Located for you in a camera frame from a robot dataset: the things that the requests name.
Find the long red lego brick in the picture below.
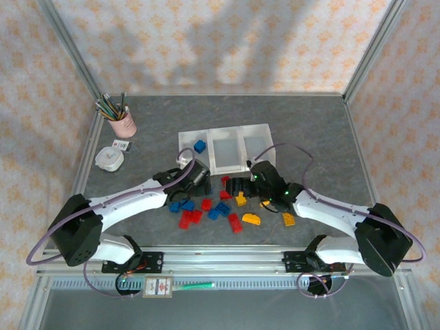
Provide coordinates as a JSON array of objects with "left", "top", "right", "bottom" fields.
[
  {"left": 228, "top": 212, "right": 244, "bottom": 234},
  {"left": 177, "top": 210, "right": 193, "bottom": 230}
]

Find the small printed card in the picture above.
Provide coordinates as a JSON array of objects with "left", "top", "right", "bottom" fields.
[{"left": 112, "top": 138, "right": 134, "bottom": 153}]

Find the pink pencil cup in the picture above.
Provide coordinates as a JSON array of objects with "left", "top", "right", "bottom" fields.
[{"left": 107, "top": 104, "right": 138, "bottom": 139}]

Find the white and red label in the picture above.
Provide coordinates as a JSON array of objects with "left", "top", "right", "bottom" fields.
[{"left": 142, "top": 276, "right": 173, "bottom": 299}]

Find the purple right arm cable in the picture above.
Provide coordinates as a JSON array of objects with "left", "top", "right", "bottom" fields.
[{"left": 254, "top": 142, "right": 429, "bottom": 299}]

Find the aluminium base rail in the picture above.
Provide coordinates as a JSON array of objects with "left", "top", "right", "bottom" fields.
[{"left": 36, "top": 245, "right": 413, "bottom": 276}]

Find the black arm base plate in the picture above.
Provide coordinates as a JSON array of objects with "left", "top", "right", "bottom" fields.
[
  {"left": 101, "top": 250, "right": 164, "bottom": 274},
  {"left": 282, "top": 250, "right": 347, "bottom": 274}
]

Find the aluminium table edge rail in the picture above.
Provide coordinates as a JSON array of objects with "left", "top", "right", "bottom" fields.
[
  {"left": 102, "top": 91, "right": 347, "bottom": 99},
  {"left": 41, "top": 102, "right": 104, "bottom": 252}
]

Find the grey slotted cable tray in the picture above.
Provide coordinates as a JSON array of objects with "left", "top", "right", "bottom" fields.
[{"left": 44, "top": 276, "right": 403, "bottom": 292}]

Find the aluminium frame post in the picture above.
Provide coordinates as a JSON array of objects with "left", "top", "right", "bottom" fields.
[
  {"left": 36, "top": 0, "right": 106, "bottom": 104},
  {"left": 342, "top": 0, "right": 412, "bottom": 104}
]

